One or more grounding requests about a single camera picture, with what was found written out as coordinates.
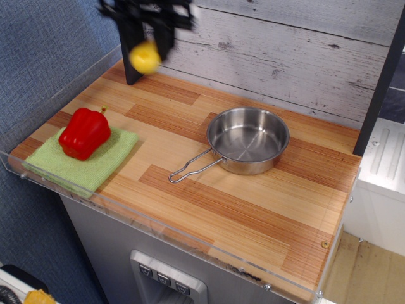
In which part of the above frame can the clear acrylic edge guard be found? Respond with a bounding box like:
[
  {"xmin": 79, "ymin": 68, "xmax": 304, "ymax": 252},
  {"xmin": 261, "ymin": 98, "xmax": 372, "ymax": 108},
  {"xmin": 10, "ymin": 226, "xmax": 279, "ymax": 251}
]
[{"xmin": 1, "ymin": 42, "xmax": 365, "ymax": 303}]

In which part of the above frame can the white toy sink unit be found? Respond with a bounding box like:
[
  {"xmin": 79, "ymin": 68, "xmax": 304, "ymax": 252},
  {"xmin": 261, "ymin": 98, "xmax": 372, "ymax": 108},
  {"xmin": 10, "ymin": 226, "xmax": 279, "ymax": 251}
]
[{"xmin": 344, "ymin": 118, "xmax": 404, "ymax": 255}]

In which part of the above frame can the yellow object bottom left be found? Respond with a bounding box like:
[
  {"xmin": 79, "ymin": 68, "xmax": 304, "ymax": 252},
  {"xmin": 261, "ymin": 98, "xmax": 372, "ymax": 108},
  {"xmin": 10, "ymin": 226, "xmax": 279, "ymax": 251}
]
[{"xmin": 23, "ymin": 289, "xmax": 57, "ymax": 304}]

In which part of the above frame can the green folded cloth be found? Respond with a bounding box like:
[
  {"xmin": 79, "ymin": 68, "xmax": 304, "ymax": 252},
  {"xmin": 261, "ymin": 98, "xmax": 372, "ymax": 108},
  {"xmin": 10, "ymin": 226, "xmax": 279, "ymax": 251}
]
[{"xmin": 23, "ymin": 127, "xmax": 139, "ymax": 198}]

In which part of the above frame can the stainless steel pot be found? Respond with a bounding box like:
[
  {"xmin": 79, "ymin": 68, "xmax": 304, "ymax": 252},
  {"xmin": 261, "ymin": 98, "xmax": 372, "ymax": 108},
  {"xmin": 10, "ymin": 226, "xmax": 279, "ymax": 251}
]
[{"xmin": 168, "ymin": 106, "xmax": 290, "ymax": 184}]

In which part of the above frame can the dark support post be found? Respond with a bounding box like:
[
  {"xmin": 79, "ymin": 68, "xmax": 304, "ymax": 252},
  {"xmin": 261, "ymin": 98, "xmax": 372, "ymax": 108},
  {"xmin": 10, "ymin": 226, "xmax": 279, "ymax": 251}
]
[
  {"xmin": 352, "ymin": 7, "xmax": 404, "ymax": 156},
  {"xmin": 116, "ymin": 20, "xmax": 146, "ymax": 86}
]

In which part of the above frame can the red toy bell pepper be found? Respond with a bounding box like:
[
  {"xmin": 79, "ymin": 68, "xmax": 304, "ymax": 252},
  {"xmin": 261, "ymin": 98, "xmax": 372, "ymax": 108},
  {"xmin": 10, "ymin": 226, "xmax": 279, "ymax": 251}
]
[{"xmin": 58, "ymin": 106, "xmax": 111, "ymax": 161}]

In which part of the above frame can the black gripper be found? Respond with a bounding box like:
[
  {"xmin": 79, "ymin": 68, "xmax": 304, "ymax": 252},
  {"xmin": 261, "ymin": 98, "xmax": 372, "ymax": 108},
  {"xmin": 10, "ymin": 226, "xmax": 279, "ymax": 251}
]
[{"xmin": 98, "ymin": 1, "xmax": 194, "ymax": 61}]

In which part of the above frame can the yellow handled toy knife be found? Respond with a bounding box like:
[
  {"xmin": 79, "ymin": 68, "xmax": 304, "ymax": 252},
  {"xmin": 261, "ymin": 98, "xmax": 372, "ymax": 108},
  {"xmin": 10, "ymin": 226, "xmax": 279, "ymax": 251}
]
[{"xmin": 129, "ymin": 40, "xmax": 162, "ymax": 75}]

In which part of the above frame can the dark left support post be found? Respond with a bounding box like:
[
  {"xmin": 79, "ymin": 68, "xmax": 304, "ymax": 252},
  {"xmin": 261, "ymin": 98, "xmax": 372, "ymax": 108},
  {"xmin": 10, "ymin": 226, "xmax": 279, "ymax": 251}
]
[{"xmin": 116, "ymin": 20, "xmax": 146, "ymax": 86}]

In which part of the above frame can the grey toy fridge cabinet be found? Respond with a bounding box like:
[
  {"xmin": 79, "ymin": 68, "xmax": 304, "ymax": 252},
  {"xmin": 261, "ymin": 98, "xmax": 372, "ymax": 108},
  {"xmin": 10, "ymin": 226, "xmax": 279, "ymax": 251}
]
[{"xmin": 62, "ymin": 197, "xmax": 289, "ymax": 303}]

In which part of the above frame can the silver dispenser button panel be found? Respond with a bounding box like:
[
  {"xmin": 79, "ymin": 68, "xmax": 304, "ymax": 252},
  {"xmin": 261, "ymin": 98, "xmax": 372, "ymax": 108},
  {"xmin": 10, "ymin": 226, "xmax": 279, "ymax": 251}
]
[{"xmin": 130, "ymin": 250, "xmax": 208, "ymax": 303}]

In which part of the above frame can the dark right support post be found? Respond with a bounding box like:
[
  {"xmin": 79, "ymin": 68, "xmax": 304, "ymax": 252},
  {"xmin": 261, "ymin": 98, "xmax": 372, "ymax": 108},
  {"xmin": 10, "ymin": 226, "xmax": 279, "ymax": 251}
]
[{"xmin": 352, "ymin": 7, "xmax": 404, "ymax": 156}]

